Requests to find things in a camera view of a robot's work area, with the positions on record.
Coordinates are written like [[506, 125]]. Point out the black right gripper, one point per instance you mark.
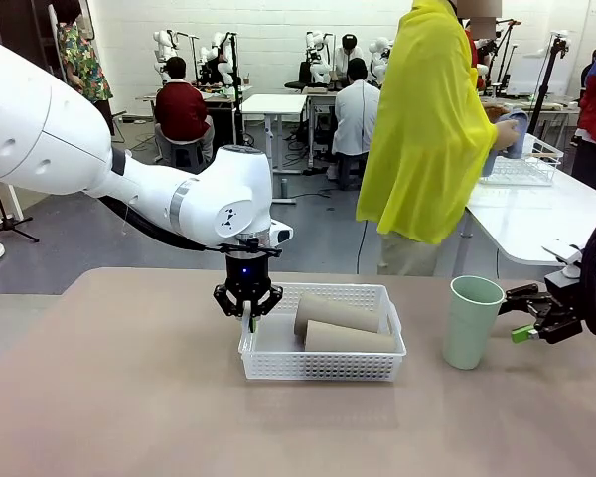
[[568, 293]]

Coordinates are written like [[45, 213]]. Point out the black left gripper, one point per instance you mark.
[[248, 273]]

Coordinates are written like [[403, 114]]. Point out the pale green cup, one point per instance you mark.
[[469, 328]]

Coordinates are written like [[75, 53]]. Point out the brown cup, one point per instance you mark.
[[352, 340], [338, 313]]

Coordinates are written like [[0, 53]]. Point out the white perforated plastic basket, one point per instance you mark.
[[323, 367]]

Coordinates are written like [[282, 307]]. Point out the light blue cloth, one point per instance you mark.
[[519, 134]]

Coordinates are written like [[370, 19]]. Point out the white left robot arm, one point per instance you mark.
[[54, 129]]

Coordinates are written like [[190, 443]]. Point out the person's right hand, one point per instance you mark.
[[507, 135]]

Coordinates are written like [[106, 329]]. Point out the grey stool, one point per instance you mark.
[[185, 151]]

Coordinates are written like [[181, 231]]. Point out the white desk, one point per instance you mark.
[[273, 104]]

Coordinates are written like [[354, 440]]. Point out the person in red sweater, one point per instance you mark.
[[181, 109]]

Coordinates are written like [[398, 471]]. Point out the cluttered work desk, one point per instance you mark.
[[218, 97]]

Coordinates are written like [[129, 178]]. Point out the person in white coat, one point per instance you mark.
[[350, 49], [355, 119]]

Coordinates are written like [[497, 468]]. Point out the person in yellow poncho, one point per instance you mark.
[[422, 124]]

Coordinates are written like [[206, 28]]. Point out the black office chair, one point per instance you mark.
[[300, 79]]

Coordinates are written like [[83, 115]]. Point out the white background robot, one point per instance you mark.
[[380, 54], [165, 45], [317, 54], [218, 54]]

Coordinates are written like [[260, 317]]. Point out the black tripod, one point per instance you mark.
[[5, 213]]

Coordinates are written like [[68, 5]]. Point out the person in red shirt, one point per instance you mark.
[[473, 54]]

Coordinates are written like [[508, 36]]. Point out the person in floral dress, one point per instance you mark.
[[82, 64]]

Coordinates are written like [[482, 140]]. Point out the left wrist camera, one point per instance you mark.
[[280, 232]]

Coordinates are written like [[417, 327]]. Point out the black camera stand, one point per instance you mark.
[[547, 82]]

